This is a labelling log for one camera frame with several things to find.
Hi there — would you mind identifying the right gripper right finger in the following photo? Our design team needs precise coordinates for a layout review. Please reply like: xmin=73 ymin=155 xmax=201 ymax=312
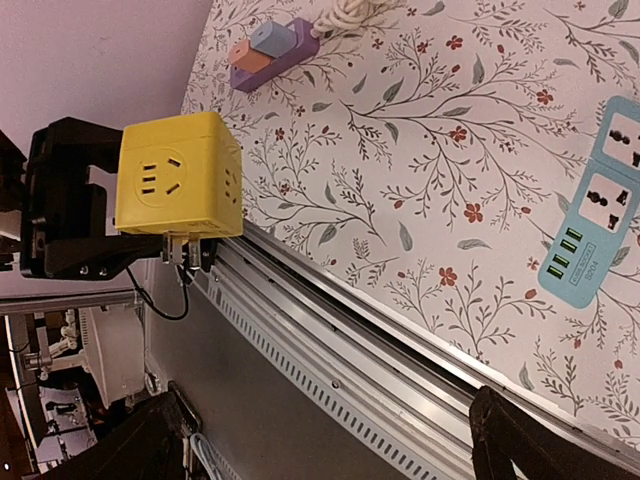
xmin=469 ymin=386 xmax=639 ymax=479

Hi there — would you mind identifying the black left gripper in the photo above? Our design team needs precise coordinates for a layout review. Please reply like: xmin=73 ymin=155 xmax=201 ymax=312
xmin=19 ymin=117 xmax=165 ymax=280

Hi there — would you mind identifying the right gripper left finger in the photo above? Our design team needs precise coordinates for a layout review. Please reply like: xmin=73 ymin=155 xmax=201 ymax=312
xmin=44 ymin=392 xmax=202 ymax=480

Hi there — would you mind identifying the yellow cube socket adapter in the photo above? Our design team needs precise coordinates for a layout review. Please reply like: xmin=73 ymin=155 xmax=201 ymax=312
xmin=115 ymin=112 xmax=244 ymax=239

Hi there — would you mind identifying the pink charger plug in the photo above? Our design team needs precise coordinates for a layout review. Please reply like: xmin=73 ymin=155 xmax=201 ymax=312
xmin=228 ymin=38 xmax=272 ymax=74

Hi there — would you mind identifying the blue charger plug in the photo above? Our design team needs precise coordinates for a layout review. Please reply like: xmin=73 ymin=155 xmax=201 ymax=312
xmin=250 ymin=20 xmax=297 ymax=58

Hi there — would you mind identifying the teal power strip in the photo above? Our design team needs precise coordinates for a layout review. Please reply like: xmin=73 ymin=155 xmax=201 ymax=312
xmin=538 ymin=96 xmax=639 ymax=309

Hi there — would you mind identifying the floral patterned table mat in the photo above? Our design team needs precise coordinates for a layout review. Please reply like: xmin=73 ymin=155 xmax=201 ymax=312
xmin=183 ymin=1 xmax=639 ymax=447

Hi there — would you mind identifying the purple power strip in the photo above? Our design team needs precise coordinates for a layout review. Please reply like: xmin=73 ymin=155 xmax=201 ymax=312
xmin=230 ymin=18 xmax=319 ymax=93

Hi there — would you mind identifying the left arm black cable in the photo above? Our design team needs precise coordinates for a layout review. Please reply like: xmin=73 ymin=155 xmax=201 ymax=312
xmin=124 ymin=259 xmax=194 ymax=321

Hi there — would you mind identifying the white coiled cable left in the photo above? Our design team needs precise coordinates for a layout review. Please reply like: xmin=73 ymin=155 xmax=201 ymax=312
xmin=309 ymin=0 xmax=401 ymax=36

